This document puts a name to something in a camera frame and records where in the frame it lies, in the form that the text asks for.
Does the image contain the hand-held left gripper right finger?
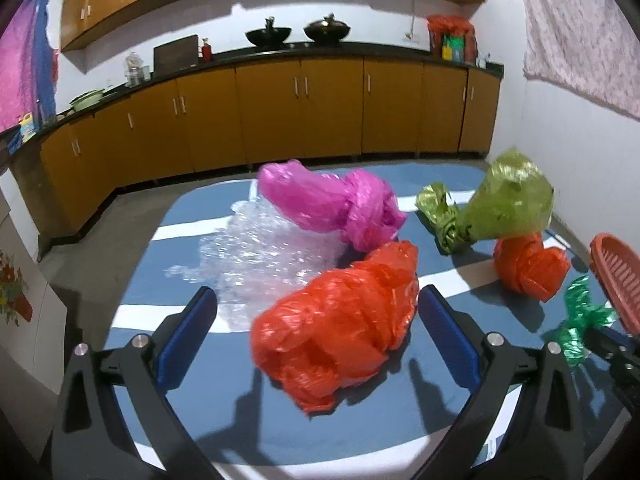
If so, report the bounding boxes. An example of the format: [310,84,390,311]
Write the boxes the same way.
[415,284,587,480]

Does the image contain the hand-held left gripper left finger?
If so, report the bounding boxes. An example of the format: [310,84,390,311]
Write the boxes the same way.
[50,285,223,480]

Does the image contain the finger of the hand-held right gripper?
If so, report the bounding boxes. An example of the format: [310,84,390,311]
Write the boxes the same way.
[607,357,640,413]
[582,327,640,367]

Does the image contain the shiny green plastic bag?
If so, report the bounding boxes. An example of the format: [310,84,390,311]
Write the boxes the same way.
[542,275,619,372]

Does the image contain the red plastic basket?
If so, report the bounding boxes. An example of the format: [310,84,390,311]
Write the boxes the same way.
[589,232,640,336]

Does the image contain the clear plastic bag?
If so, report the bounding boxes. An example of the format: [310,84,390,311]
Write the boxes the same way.
[165,200,353,332]

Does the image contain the orange plastic bag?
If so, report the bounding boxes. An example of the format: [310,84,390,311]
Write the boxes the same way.
[250,240,421,414]
[492,232,571,303]

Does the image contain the light green plastic bag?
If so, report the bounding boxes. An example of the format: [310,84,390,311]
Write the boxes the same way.
[415,147,556,256]

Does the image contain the magenta plastic bag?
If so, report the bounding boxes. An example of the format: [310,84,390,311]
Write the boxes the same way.
[257,160,408,253]

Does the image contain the blue striped music-note tablecloth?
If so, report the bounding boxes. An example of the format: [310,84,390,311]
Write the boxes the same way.
[100,160,631,476]

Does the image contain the flower picture tile panel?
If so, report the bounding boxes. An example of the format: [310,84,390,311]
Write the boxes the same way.
[0,210,67,366]

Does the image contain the wooden lower cabinets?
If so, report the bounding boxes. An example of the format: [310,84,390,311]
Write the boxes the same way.
[40,55,502,241]

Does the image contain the green basin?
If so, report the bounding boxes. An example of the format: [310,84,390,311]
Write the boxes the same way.
[69,89,106,112]

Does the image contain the glass jar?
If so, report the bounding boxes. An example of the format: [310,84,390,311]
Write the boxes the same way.
[124,51,149,87]

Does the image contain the brown cutting board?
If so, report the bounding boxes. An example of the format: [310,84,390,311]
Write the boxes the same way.
[153,35,200,72]

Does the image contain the black countertop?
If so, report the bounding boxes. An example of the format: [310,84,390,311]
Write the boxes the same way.
[0,42,505,171]

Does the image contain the floral hanging cloth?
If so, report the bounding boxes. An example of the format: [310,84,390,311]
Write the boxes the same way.
[517,0,640,122]

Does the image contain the red plastic covered canisters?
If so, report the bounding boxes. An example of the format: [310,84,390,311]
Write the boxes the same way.
[426,15,478,63]

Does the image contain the pink and blue hanging cloth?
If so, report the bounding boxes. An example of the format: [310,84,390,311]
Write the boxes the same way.
[0,0,60,133]

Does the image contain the black lidded wok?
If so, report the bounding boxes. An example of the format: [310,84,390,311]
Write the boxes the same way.
[303,14,351,44]

